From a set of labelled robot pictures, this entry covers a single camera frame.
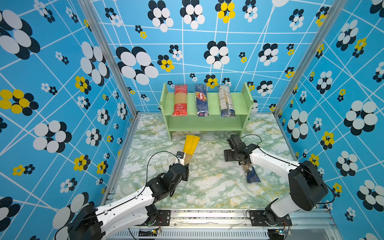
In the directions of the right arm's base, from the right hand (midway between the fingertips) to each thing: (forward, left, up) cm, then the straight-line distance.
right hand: (232, 154), depth 91 cm
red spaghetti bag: (+17, +31, +26) cm, 44 cm away
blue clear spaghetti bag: (-13, -10, -3) cm, 16 cm away
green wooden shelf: (+24, -7, +21) cm, 32 cm away
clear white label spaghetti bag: (+16, +5, +25) cm, 30 cm away
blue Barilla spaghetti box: (+29, +19, +26) cm, 43 cm away
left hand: (-9, +27, +7) cm, 29 cm away
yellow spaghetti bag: (+2, +25, +8) cm, 27 cm away
